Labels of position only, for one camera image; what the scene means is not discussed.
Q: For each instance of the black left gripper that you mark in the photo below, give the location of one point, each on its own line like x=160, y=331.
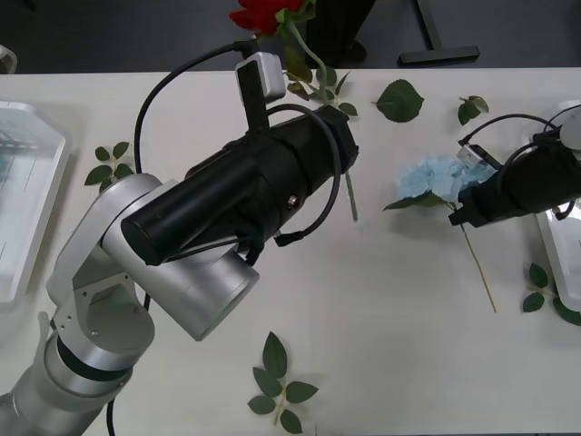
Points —
x=308, y=154

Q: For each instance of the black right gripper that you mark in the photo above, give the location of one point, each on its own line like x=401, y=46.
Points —
x=488, y=202

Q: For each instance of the pale blue flower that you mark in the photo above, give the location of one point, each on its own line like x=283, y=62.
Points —
x=422, y=177

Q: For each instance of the red rose with green stem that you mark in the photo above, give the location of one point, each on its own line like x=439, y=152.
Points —
x=254, y=16

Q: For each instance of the silver and black right arm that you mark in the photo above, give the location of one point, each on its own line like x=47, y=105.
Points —
x=544, y=181

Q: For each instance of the silver and black left arm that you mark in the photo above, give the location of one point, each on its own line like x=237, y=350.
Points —
x=113, y=254

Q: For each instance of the loose green leaf twig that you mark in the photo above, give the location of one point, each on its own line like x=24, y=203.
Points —
x=274, y=356
x=538, y=274
x=348, y=109
x=100, y=175

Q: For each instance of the large loose green leaf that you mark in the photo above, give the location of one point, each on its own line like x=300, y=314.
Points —
x=399, y=102

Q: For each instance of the small curled green leaf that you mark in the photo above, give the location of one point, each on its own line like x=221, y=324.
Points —
x=466, y=111

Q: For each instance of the shallow white box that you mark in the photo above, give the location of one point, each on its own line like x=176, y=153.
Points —
x=563, y=254
x=27, y=181

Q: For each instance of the person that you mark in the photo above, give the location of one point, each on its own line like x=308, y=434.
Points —
x=336, y=36

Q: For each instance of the black table base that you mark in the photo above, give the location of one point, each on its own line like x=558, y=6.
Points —
x=436, y=54

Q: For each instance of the pale grey right wrist camera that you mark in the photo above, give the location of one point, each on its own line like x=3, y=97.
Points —
x=469, y=156

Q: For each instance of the pale grey wrist camera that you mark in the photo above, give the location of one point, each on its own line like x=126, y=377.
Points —
x=469, y=156
x=272, y=75

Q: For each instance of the pale grey left wrist camera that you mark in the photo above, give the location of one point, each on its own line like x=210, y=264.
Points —
x=272, y=75

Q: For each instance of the white chair frame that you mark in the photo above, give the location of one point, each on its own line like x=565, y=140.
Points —
x=10, y=59

